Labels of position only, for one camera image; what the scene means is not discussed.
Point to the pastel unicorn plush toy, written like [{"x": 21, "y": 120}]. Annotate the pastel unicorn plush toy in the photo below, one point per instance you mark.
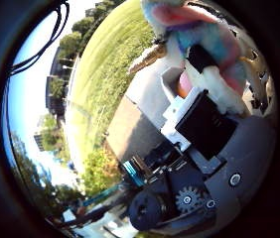
[{"x": 196, "y": 29}]

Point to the grey plastic container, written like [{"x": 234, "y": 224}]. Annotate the grey plastic container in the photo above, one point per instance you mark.
[{"x": 169, "y": 77}]

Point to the blue striped panel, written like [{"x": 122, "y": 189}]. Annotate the blue striped panel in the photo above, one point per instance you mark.
[{"x": 134, "y": 173}]

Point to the distant dark building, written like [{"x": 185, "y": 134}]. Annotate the distant dark building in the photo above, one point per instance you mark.
[{"x": 55, "y": 82}]

